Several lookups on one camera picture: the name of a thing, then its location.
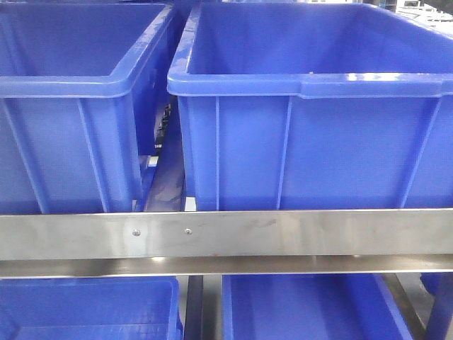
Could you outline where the upper shelf blue bin right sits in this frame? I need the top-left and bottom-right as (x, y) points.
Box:
(168, 3), (452, 210)

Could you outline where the shelf blue bin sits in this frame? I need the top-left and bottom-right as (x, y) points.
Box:
(1, 2), (173, 214)
(168, 3), (452, 210)

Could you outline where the upper shelf blue bin left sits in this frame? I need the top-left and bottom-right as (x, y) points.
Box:
(1, 2), (173, 214)

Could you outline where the steel shelf crossbeam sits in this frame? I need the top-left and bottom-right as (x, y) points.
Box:
(1, 208), (452, 278)

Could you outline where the blue bin front right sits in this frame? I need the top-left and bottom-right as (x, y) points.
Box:
(222, 273), (412, 339)

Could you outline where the blue bin front left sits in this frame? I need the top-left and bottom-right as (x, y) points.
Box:
(1, 276), (183, 339)

